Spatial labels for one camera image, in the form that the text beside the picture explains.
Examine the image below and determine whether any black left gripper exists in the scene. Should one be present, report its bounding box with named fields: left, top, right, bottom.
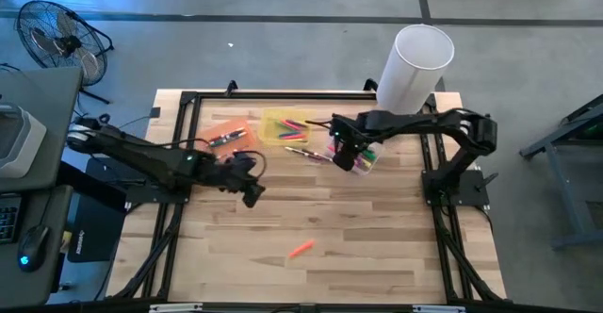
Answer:
left=219, top=151, right=267, bottom=209

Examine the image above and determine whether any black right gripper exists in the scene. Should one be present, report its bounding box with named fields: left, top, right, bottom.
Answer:
left=329, top=113, right=374, bottom=173

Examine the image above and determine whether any blue dry-erase marker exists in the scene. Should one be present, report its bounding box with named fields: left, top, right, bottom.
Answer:
left=208, top=127, right=247, bottom=143

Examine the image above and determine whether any orange translucent highlighter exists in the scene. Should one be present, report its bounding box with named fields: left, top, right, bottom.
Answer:
left=287, top=239, right=316, bottom=259

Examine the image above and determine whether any brown dry-erase marker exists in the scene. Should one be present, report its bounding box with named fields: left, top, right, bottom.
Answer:
left=301, top=148, right=334, bottom=163

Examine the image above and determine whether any clear plastic bin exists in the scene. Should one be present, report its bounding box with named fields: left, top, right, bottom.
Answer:
left=326, top=135, right=386, bottom=177

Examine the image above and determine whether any orange translucent plastic bin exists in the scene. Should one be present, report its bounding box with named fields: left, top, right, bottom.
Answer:
left=197, top=116, right=259, bottom=162

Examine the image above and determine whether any yellow translucent plastic bin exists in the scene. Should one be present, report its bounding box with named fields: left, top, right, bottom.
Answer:
left=257, top=107, right=316, bottom=147

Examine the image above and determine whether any white cylindrical lamp shade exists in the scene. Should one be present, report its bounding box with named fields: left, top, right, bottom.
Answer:
left=375, top=24, right=456, bottom=116

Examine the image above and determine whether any black laptop with logo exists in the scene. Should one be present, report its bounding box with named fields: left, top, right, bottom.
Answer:
left=67, top=193, right=127, bottom=264

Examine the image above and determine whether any grey side desk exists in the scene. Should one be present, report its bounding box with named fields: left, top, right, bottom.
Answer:
left=0, top=66, right=85, bottom=193
left=0, top=184, right=75, bottom=307

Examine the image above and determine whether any black computer mouse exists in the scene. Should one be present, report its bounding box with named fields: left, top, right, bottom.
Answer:
left=17, top=223, right=51, bottom=273

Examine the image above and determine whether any white desktop device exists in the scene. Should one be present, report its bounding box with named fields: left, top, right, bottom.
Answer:
left=0, top=103, right=49, bottom=179

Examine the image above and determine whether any black floor fan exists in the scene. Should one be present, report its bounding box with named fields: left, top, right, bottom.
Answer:
left=15, top=0, right=116, bottom=106

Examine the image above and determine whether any black keyboard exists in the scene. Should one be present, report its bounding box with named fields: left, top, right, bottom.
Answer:
left=0, top=194, right=24, bottom=245

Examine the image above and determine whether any blue-grey metal cart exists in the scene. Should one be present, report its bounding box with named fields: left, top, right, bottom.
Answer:
left=519, top=93, right=603, bottom=252

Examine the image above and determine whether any black aluminium table frame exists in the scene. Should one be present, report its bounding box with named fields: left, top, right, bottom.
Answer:
left=106, top=78, right=509, bottom=313

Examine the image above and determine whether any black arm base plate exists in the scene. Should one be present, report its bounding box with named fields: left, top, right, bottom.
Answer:
left=421, top=169, right=491, bottom=208
left=87, top=156, right=192, bottom=206

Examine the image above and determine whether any white edge bracket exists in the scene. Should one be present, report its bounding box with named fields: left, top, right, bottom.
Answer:
left=412, top=304, right=468, bottom=313
left=148, top=303, right=204, bottom=313

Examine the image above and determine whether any black clamp handle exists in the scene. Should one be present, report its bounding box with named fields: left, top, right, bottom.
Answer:
left=474, top=172, right=500, bottom=193

